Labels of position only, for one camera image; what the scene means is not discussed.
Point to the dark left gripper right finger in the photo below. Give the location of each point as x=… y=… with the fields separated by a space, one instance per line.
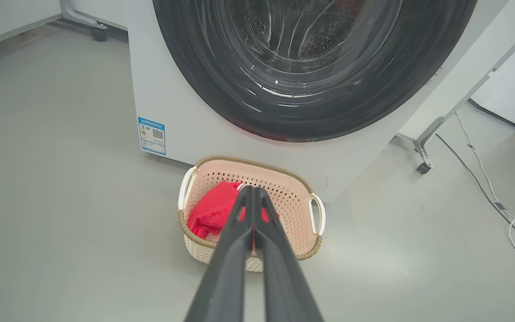
x=284 y=281

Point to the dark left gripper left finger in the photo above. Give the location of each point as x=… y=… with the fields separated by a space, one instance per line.
x=226 y=277

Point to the red garment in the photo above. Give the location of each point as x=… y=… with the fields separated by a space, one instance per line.
x=213 y=210

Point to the dark round washing machine door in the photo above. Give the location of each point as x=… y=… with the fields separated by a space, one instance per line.
x=204 y=67

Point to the cream perforated laundry basket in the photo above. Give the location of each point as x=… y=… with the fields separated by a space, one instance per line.
x=293 y=201

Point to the white front-load washing machine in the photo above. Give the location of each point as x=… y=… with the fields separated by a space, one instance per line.
x=186 y=112

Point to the blue energy label sticker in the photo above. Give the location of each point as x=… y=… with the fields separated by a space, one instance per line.
x=150 y=138

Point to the steel perforated washer drum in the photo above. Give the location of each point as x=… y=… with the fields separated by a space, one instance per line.
x=324 y=40

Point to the grey frame leg with caster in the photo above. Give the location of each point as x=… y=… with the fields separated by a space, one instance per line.
x=425 y=138
x=81 y=18

